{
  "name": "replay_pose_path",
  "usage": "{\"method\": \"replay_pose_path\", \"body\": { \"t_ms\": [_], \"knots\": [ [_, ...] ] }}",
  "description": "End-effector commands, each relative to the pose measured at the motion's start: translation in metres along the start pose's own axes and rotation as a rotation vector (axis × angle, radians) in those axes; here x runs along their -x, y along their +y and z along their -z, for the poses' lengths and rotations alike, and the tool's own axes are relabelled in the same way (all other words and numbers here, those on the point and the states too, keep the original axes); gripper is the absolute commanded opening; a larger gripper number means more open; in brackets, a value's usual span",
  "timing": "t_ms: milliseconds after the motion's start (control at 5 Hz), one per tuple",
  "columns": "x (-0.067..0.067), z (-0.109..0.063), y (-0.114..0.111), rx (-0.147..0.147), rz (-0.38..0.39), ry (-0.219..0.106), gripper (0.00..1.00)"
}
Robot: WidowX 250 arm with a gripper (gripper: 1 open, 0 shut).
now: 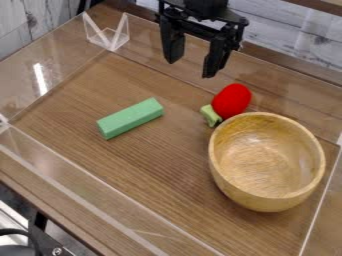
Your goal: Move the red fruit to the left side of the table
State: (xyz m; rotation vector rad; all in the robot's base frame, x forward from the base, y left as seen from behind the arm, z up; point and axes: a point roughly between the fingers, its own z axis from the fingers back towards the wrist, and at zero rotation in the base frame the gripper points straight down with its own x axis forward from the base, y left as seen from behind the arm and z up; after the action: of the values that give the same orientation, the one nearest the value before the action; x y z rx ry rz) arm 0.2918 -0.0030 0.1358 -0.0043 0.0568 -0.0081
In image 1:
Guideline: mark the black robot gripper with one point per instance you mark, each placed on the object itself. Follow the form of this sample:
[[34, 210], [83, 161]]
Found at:
[[203, 18]]

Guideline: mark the red plush strawberry toy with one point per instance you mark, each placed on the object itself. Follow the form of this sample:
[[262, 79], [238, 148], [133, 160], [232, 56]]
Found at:
[[228, 103]]

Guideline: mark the light wooden bowl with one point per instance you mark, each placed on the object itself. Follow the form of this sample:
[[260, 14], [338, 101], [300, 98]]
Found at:
[[266, 161]]

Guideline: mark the green foam block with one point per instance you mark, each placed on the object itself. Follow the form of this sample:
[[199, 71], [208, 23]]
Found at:
[[128, 118]]

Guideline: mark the clear acrylic tray wall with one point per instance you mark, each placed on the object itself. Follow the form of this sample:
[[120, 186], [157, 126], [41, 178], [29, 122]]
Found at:
[[111, 222]]

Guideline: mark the black table leg bracket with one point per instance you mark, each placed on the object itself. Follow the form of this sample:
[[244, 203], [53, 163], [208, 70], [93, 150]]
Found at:
[[48, 246]]

